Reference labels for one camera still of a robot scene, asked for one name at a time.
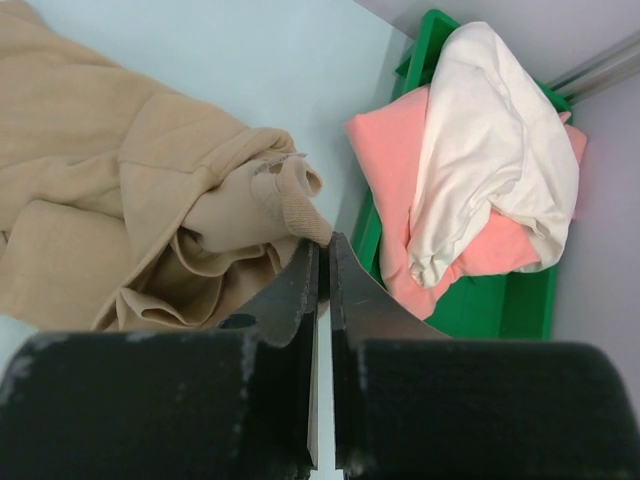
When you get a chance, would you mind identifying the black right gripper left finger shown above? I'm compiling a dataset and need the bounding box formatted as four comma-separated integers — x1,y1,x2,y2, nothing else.
1,241,320,479

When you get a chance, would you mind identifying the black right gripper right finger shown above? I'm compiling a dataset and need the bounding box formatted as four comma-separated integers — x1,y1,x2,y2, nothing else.
328,233,639,479

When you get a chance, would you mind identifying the tan t-shirt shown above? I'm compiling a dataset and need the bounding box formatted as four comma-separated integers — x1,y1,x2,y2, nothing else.
1,1,332,331

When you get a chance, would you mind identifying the green plastic tray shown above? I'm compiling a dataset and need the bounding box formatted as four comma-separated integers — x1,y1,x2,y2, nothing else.
349,8,574,342

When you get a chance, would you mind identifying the pink t-shirt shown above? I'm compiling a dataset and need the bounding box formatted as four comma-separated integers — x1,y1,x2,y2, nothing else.
346,87,586,318

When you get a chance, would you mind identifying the white t-shirt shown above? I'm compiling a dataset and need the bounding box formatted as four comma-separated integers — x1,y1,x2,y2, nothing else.
408,22,579,287

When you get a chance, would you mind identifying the right aluminium frame post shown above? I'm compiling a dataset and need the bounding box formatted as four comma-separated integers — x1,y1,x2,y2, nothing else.
551,33,639,104

